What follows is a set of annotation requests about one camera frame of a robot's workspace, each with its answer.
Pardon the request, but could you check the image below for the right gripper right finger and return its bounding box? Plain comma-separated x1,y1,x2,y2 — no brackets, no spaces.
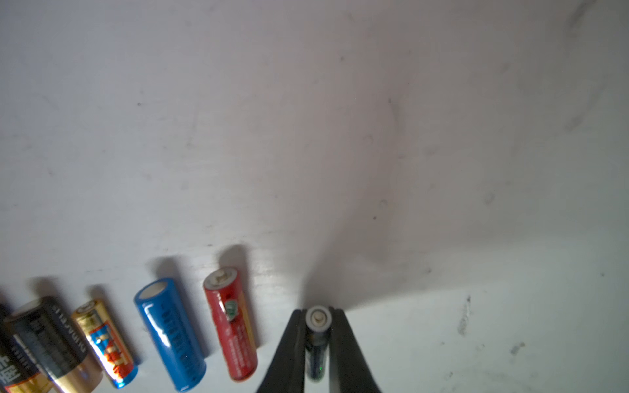
329,307,381,393

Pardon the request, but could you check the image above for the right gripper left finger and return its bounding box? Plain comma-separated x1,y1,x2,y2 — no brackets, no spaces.
257,309,306,393

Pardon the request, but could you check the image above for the dark blue silver slim battery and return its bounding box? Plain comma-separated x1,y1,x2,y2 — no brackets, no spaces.
305,306,332,383

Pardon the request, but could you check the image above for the red battery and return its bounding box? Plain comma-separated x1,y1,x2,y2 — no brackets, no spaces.
203,267,258,382

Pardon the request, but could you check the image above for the blue cylindrical battery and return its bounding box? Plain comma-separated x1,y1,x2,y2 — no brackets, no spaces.
134,278,206,392

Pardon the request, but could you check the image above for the gold blue slim battery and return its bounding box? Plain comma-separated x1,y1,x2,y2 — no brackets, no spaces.
72,299,138,389

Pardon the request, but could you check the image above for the black gold slim battery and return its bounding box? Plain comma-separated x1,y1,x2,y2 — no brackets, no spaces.
3,296,103,392

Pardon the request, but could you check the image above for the black copper battery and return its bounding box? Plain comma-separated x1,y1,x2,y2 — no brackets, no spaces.
1,305,53,393

